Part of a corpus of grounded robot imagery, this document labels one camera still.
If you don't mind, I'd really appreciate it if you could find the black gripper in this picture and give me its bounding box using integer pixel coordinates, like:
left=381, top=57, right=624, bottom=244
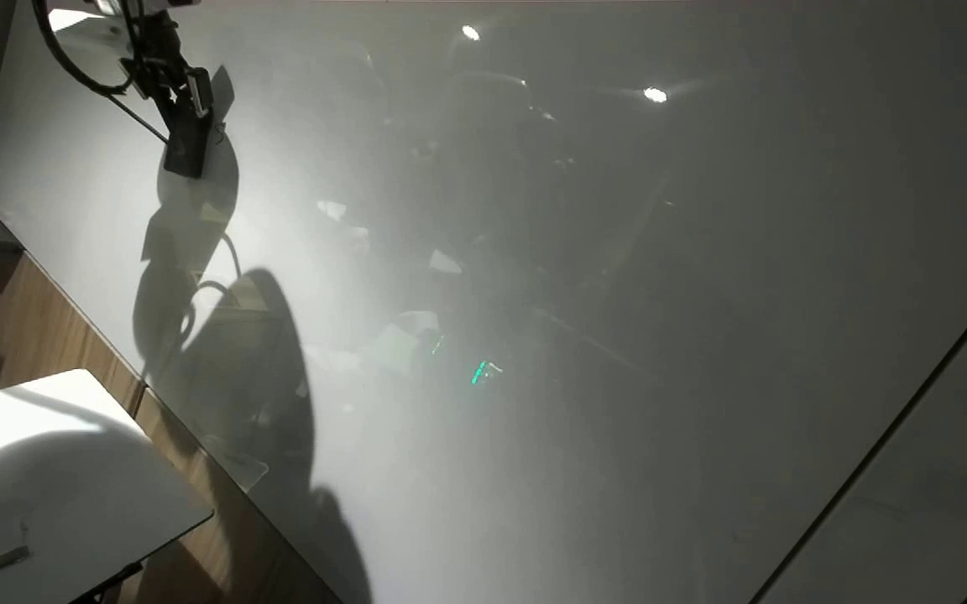
left=117, top=10, right=238, bottom=135

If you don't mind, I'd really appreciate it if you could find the large white whiteboard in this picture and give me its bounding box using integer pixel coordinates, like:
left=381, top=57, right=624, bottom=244
left=0, top=0, right=967, bottom=604

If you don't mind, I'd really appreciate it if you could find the small white platform board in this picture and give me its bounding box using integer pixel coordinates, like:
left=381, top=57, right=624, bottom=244
left=0, top=366, right=218, bottom=604

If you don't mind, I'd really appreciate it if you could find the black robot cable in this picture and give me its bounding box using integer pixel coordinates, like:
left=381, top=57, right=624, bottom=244
left=31, top=0, right=174, bottom=148

